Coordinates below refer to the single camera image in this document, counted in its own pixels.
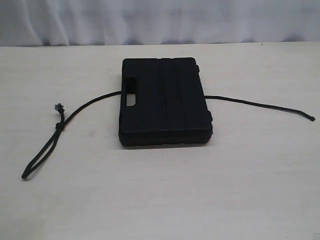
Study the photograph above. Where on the black plastic carry case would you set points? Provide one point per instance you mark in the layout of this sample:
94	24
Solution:
162	103

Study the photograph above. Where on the white backdrop curtain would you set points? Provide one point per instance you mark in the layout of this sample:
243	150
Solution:
149	22

